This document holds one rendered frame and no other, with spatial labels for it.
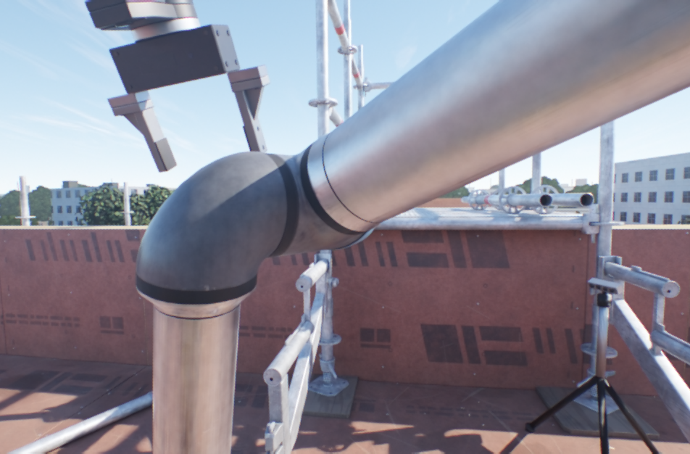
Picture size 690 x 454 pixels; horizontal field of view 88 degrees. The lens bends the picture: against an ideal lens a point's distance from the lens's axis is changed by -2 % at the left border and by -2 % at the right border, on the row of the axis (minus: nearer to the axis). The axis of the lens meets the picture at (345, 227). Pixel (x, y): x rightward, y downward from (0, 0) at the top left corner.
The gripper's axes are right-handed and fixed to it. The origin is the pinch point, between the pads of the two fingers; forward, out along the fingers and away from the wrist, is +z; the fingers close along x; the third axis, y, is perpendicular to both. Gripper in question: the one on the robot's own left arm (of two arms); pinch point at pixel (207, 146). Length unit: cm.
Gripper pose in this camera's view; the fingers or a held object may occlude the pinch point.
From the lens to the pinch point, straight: 51.8
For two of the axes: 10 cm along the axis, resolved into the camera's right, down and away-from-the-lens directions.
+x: -9.8, 1.1, 1.7
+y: 1.0, -4.7, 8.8
